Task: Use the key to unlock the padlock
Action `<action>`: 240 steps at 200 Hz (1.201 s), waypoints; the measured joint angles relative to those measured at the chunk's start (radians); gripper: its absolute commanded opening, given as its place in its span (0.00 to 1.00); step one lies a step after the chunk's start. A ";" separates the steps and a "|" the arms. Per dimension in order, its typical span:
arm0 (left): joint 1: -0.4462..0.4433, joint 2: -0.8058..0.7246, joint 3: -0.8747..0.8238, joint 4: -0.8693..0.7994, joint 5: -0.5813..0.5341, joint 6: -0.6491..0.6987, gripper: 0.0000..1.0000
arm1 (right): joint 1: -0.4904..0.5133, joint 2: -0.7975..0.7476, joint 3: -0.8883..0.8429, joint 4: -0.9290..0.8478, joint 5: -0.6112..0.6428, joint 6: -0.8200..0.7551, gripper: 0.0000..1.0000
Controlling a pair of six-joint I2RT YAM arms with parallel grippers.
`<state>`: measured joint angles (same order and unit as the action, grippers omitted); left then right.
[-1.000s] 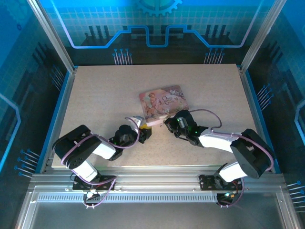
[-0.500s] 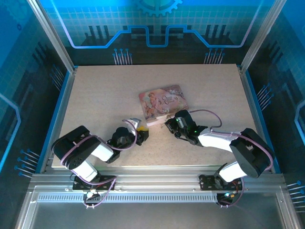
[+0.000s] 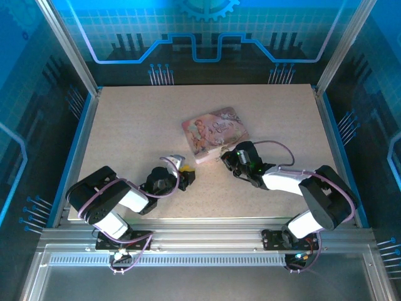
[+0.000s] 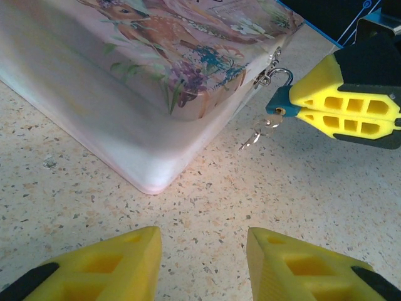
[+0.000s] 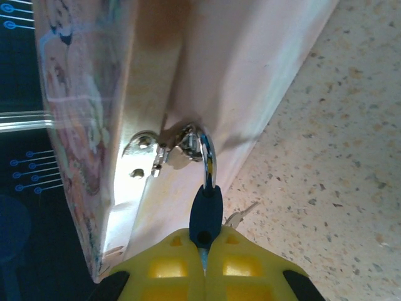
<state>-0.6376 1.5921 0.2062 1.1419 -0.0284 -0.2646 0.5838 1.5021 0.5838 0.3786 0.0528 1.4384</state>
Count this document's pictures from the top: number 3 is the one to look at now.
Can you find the pink illustrated book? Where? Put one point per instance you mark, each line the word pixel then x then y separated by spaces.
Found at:
pixel 213 131

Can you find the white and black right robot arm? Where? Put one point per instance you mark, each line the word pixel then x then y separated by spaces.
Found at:
pixel 282 182

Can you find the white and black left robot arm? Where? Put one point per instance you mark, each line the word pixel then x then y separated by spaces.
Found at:
pixel 134 200

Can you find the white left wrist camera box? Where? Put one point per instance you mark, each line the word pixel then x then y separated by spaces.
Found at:
pixel 175 161

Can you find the aluminium front frame rail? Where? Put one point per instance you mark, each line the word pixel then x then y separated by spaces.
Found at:
pixel 203 233

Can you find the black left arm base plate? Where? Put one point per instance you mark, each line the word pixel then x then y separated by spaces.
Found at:
pixel 103 245

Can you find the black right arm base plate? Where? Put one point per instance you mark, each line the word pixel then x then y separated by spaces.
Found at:
pixel 271 241

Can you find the aluminium left side rail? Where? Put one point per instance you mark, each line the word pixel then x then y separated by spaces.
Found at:
pixel 78 156

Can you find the aluminium right side rail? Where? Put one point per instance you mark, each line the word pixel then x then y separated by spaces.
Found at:
pixel 335 141

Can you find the grey metal base plate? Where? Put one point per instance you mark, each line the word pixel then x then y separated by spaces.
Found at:
pixel 203 285

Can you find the aluminium right corner post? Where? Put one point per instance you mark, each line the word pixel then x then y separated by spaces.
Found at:
pixel 344 47

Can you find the aluminium corner post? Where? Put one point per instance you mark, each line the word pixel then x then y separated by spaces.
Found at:
pixel 344 47
pixel 69 47

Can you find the aluminium left corner post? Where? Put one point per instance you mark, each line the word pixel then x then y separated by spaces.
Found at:
pixel 69 47

